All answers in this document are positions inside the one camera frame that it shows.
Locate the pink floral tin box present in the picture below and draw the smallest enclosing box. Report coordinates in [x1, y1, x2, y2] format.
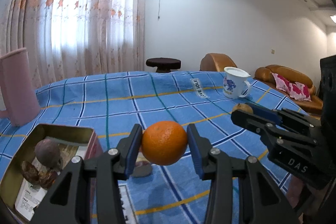
[1, 124, 102, 223]

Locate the large orange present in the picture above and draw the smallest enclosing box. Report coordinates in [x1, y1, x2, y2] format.
[141, 121, 188, 165]

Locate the purple round fruit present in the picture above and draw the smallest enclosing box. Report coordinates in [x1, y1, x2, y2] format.
[34, 139, 62, 169]

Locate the brown leather armchair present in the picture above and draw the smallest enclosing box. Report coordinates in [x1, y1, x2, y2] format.
[200, 53, 237, 72]

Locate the pink floral cushion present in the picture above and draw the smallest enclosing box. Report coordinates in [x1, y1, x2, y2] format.
[272, 73, 311, 102]

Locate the pink electric kettle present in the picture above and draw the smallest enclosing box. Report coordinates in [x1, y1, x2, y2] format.
[1, 48, 41, 126]

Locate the paper leaflet in tin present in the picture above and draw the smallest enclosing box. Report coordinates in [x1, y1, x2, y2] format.
[14, 143, 87, 222]

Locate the sheer floral curtain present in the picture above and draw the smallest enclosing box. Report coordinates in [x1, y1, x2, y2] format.
[1, 0, 145, 88]

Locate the dark round stool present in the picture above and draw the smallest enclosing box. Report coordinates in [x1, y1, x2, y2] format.
[146, 57, 181, 73]

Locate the dark passion fruit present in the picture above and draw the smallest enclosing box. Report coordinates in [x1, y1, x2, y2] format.
[21, 161, 39, 185]

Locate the brown leather sofa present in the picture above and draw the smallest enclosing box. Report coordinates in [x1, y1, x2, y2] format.
[255, 65, 323, 116]

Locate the right hand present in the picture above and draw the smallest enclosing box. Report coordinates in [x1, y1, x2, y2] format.
[286, 175, 335, 218]

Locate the white mug blue print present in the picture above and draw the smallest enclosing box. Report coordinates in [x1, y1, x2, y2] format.
[223, 67, 251, 99]

